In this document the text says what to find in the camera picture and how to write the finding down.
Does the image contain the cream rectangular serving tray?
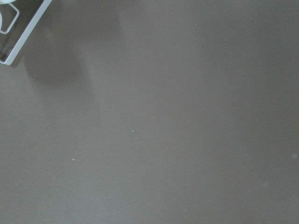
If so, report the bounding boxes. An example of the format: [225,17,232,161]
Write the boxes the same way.
[0,0,52,65]

